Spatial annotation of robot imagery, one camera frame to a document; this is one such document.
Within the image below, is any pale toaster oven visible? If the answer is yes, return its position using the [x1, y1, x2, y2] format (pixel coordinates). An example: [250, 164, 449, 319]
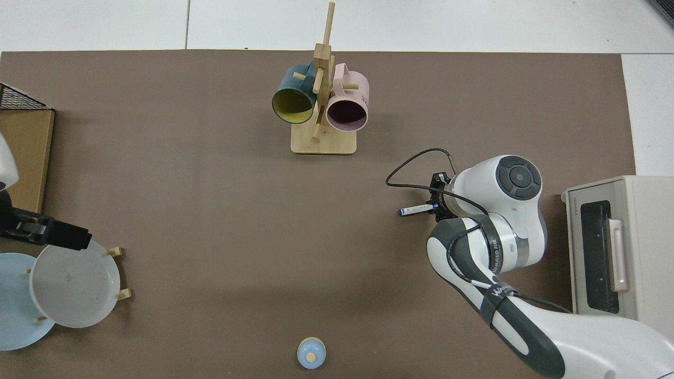
[560, 175, 674, 340]

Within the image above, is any small blue round thing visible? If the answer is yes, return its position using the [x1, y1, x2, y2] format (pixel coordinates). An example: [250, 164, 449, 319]
[296, 337, 327, 370]

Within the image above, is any dark blue mug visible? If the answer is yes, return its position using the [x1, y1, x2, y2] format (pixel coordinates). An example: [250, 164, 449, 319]
[271, 63, 319, 125]

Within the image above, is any pink mug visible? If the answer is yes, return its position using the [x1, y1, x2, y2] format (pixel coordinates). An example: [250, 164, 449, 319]
[325, 63, 370, 133]

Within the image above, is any light blue plate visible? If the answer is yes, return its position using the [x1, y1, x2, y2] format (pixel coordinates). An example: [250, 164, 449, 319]
[0, 252, 56, 352]

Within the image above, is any grey plate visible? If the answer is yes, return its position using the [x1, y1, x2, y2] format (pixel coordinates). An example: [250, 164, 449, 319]
[28, 236, 121, 329]

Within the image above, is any wire basket with wooden floor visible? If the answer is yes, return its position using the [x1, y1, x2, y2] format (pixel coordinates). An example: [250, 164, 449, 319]
[0, 82, 56, 214]

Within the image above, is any brown table cloth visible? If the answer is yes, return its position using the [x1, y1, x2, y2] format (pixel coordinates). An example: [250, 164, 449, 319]
[0, 49, 637, 379]

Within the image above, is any wooden plate rack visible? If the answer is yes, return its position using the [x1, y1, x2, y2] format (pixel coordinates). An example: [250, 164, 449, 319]
[23, 246, 133, 323]

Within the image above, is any wooden cup stand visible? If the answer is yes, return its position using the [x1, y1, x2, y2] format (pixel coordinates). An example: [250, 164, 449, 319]
[290, 2, 358, 156]

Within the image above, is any blue and white marker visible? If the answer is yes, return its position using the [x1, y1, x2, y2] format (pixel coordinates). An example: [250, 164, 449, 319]
[397, 204, 435, 218]

